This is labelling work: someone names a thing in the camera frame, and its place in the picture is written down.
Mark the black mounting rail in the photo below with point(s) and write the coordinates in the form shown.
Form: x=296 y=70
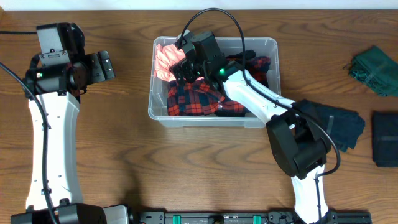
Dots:
x=273 y=217

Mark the black fuzzy sweater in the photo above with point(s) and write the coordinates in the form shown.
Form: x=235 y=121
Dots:
x=228 y=107

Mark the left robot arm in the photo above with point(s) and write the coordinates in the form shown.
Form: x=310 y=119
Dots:
x=53 y=84

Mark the pink shirt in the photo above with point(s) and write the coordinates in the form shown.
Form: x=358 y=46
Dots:
x=165 y=57

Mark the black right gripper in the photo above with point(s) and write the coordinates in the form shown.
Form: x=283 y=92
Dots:
x=185 y=65

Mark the red navy plaid shirt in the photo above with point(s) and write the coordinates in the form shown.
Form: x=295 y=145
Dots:
x=198 y=99

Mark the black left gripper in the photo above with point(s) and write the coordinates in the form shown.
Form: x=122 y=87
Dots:
x=96 y=74

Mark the clear plastic storage bin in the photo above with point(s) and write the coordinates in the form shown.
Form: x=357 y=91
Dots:
x=158 y=93

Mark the dark green folded garment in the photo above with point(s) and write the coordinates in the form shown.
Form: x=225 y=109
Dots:
x=376 y=70

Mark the black garment with tape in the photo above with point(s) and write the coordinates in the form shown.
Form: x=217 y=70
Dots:
x=343 y=126

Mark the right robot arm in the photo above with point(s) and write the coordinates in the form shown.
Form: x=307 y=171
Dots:
x=298 y=143

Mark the dark navy folded garment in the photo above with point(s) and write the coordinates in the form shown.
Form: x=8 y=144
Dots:
x=384 y=139

